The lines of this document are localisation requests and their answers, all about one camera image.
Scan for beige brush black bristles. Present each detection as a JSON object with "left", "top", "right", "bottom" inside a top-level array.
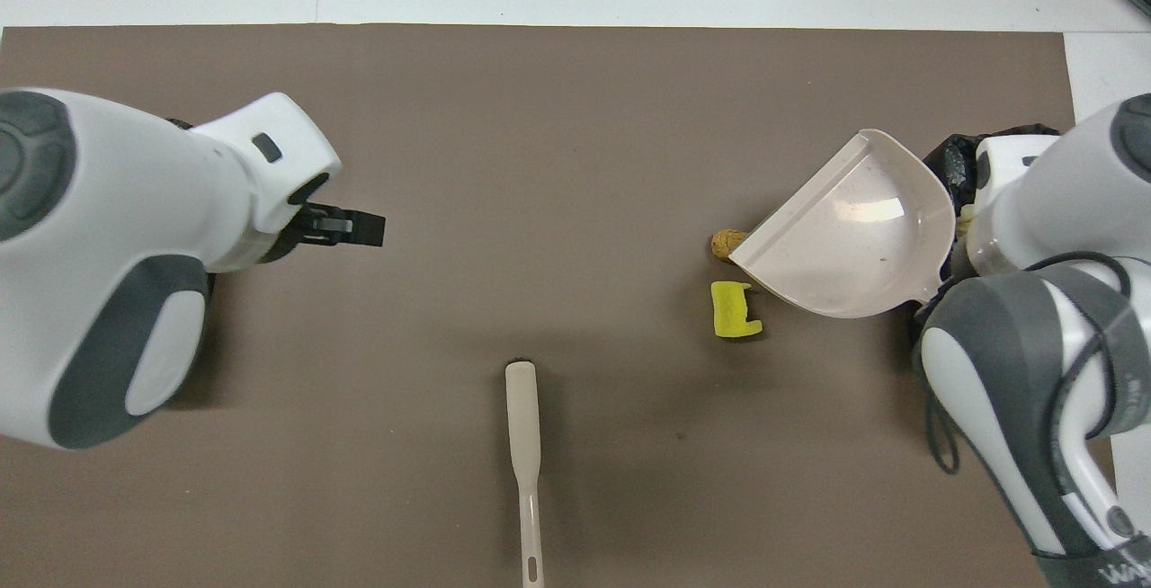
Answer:
[{"left": 504, "top": 357, "right": 547, "bottom": 588}]

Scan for brown table mat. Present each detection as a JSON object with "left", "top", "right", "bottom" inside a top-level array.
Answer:
[{"left": 0, "top": 24, "right": 1129, "bottom": 588}]

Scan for brown potato shaped bread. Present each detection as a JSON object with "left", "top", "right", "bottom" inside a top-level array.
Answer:
[{"left": 710, "top": 228, "right": 753, "bottom": 263}]

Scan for bin with crumpled black bag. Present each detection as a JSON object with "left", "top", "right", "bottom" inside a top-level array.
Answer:
[{"left": 922, "top": 124, "right": 1064, "bottom": 216}]

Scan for beige plastic dustpan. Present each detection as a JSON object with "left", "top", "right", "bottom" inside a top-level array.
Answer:
[{"left": 728, "top": 129, "right": 957, "bottom": 319}]

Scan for notched yellow sponge piece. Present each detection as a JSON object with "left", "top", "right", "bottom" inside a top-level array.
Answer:
[{"left": 710, "top": 281, "right": 763, "bottom": 340}]

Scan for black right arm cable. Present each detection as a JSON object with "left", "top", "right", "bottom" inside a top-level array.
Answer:
[{"left": 926, "top": 251, "right": 1136, "bottom": 477}]

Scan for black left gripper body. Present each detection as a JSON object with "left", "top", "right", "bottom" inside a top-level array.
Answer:
[{"left": 261, "top": 201, "right": 317, "bottom": 263}]

